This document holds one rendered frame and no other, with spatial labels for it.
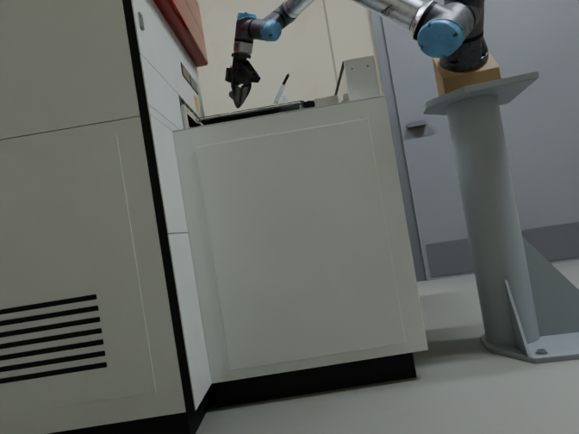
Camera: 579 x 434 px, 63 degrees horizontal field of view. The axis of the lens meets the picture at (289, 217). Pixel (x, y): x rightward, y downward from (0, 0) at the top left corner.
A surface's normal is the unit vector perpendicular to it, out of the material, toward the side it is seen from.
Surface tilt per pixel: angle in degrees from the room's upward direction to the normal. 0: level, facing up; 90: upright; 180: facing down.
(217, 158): 90
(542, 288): 90
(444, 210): 90
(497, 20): 90
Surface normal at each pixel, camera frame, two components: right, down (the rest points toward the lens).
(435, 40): -0.46, 0.72
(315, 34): -0.18, 0.00
